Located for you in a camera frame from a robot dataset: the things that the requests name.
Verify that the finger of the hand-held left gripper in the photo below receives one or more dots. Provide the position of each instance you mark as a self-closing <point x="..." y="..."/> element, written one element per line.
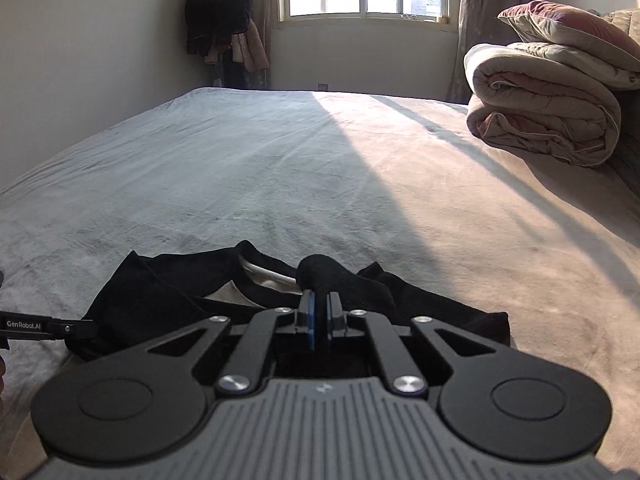
<point x="77" y="331"/>

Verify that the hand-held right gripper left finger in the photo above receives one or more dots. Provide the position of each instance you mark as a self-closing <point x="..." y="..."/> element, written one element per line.
<point x="311" y="321"/>

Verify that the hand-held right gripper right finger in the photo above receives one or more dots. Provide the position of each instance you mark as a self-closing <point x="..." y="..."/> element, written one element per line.
<point x="329" y="325"/>

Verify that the black-sleeved white printed shirt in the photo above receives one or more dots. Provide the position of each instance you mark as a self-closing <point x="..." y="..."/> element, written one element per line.
<point x="150" y="290"/>

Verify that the grey bed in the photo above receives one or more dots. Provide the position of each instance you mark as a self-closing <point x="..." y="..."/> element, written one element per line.
<point x="300" y="170"/>

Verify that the hanging pink garment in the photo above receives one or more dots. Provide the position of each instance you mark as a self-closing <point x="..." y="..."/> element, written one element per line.
<point x="247" y="47"/>

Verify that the folded beige quilt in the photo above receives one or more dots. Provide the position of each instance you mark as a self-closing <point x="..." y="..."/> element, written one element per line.
<point x="540" y="105"/>

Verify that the hanging dark coat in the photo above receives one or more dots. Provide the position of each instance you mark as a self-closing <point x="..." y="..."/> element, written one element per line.
<point x="215" y="5"/>

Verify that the maroon and beige pillow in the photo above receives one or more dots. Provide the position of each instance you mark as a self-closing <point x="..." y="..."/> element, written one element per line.
<point x="575" y="30"/>

